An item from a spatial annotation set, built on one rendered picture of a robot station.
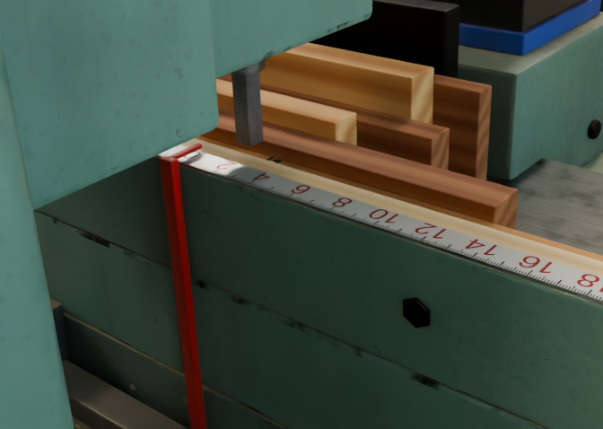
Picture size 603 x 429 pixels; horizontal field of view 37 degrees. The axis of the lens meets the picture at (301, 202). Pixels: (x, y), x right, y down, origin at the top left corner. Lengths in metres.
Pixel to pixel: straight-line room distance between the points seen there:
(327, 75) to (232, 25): 0.12
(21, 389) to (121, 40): 0.10
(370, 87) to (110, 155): 0.21
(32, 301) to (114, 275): 0.25
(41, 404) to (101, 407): 0.26
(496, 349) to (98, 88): 0.16
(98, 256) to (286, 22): 0.16
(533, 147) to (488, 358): 0.21
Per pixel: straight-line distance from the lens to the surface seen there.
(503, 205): 0.37
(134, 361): 0.48
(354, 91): 0.45
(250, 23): 0.35
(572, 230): 0.45
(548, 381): 0.32
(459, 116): 0.45
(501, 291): 0.31
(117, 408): 0.48
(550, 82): 0.51
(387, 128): 0.43
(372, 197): 0.36
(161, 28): 0.27
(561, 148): 0.55
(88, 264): 0.47
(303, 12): 0.37
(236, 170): 0.37
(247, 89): 0.40
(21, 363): 0.21
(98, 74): 0.26
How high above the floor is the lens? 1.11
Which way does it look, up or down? 26 degrees down
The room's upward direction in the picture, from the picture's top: 2 degrees counter-clockwise
